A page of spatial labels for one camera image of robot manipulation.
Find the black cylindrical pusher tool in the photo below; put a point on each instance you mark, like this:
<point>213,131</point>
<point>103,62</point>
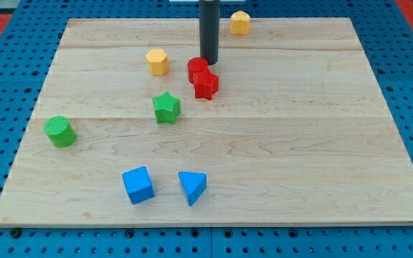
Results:
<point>209,14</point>

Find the blue cube block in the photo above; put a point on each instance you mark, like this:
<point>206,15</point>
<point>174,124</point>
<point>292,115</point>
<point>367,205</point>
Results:
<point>138,185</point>

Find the wooden board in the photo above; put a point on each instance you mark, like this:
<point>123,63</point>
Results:
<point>298,134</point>

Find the green star block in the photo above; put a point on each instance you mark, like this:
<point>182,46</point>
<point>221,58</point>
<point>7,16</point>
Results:
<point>166,107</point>

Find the red cylinder block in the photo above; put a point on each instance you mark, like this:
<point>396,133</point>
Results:
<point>194,65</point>

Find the blue triangle block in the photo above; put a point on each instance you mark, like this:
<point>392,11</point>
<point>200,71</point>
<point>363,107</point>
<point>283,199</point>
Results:
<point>193,185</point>

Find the yellow hexagon block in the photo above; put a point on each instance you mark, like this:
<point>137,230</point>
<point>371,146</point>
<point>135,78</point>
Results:
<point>157,61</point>

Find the green cylinder block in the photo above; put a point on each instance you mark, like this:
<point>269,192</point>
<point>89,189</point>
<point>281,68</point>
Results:
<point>59,130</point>

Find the yellow heart block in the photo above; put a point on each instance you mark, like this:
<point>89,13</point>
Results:
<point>240,23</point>

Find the red star block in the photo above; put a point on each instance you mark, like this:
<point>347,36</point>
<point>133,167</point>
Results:
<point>206,84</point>

